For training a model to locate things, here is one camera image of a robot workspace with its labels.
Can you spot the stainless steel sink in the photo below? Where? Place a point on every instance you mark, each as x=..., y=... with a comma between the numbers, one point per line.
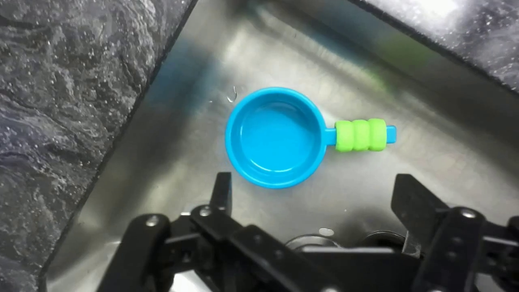
x=456, y=129

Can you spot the blue pan green handle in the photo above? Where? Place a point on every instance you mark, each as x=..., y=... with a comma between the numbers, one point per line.
x=277, y=136

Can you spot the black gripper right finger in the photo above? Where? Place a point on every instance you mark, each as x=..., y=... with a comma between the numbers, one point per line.
x=457, y=241

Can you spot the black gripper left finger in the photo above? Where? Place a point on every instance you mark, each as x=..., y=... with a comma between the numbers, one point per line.
x=209, y=241

